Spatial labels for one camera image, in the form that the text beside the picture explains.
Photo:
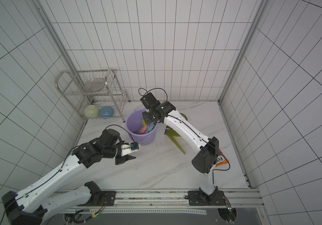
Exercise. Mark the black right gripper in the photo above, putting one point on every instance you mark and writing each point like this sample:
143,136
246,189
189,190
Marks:
149,117

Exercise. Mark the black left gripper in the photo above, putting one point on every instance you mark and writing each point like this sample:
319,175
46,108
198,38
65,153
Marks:
123,160

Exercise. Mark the teal plastic shovel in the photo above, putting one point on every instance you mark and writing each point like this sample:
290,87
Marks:
150,127

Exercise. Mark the purple shovel pink handle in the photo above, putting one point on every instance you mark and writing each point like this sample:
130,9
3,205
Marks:
142,130

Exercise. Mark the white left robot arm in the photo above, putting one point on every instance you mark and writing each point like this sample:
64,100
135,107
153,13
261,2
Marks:
35,204

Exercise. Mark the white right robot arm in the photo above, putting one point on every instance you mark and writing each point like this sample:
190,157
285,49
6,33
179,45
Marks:
206,149

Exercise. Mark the purple plastic bucket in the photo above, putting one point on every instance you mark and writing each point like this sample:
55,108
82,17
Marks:
134,123

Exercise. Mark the blue bowl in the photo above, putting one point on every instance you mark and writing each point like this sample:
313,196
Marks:
106,112

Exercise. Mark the pale green bowl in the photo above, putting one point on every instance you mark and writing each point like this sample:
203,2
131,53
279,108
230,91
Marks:
91,111

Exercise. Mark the stainless steel dish rack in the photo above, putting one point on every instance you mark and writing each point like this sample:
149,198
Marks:
70,87

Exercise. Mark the metal strainer dish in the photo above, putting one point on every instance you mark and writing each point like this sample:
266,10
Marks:
94,85

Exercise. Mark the orange candy snack bag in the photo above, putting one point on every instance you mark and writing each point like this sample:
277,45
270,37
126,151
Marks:
221,160

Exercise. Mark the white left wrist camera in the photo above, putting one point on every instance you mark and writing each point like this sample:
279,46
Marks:
129,148

